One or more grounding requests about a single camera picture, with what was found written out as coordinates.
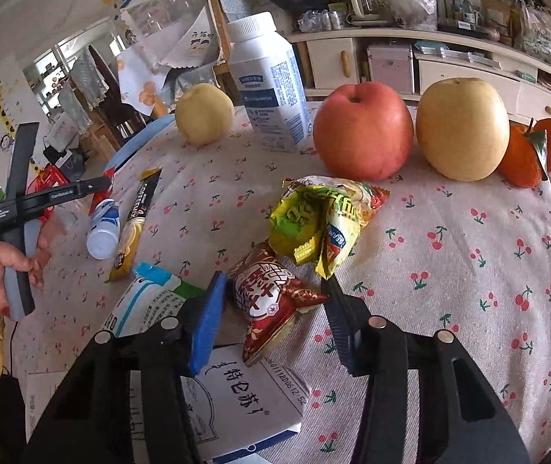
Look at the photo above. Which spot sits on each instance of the clear plastic bag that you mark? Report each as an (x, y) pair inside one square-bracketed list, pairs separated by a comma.
[(410, 4)]

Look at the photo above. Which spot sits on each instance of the small yellow pear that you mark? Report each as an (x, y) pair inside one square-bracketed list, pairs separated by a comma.
[(204, 113)]

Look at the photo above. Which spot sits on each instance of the red snack wrapper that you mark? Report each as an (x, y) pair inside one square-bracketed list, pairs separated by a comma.
[(268, 299)]

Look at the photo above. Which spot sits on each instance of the red apple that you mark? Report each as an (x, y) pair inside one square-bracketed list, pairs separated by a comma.
[(363, 130)]

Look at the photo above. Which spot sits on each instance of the small white drink bottle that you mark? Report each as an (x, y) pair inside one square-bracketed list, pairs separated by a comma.
[(103, 229)]

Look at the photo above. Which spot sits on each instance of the giraffe wall sticker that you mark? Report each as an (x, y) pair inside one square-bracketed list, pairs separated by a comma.
[(3, 111)]

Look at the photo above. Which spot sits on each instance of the yellow coffee sachet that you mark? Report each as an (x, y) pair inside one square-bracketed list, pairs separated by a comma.
[(132, 225)]

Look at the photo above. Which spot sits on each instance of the cherry print tablecloth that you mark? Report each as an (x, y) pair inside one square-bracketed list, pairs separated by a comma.
[(449, 275)]

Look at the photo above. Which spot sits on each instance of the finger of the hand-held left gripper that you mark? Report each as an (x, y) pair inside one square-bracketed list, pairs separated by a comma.
[(95, 185)]

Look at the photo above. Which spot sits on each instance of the tall white plastic bottle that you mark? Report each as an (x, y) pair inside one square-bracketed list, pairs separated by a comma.
[(268, 82)]

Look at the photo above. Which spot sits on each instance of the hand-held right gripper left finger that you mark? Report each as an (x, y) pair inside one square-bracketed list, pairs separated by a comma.
[(205, 324)]

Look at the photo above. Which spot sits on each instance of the orange tangerine with leaf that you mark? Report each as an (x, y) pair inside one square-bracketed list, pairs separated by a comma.
[(519, 157)]

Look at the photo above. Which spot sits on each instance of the white green wipes packet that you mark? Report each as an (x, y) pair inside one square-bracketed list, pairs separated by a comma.
[(147, 299)]

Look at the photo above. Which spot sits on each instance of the white milk carton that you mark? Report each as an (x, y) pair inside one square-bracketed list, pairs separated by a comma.
[(241, 396)]

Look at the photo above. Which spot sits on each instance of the large yellow pear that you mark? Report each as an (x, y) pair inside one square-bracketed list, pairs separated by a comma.
[(463, 128)]

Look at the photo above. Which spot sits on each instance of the yellow green snack wrapper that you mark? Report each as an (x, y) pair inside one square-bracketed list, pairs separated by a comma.
[(321, 217)]

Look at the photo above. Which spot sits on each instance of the white television cabinet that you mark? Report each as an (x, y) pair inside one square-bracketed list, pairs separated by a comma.
[(468, 65)]

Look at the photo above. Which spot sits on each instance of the glass kettle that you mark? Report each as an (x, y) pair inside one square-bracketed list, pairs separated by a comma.
[(364, 4)]

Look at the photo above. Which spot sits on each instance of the wooden chair with towel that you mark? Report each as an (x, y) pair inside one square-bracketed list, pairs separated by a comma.
[(222, 24)]

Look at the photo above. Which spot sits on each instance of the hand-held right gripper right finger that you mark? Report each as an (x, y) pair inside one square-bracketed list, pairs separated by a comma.
[(348, 331)]

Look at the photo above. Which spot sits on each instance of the blue stool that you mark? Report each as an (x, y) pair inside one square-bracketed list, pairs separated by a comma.
[(132, 147)]

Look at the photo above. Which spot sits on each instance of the printed mesh food cover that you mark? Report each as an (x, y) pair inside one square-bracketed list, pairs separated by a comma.
[(169, 24)]

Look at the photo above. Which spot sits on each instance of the pink storage box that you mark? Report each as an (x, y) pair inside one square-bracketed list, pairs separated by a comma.
[(391, 68)]

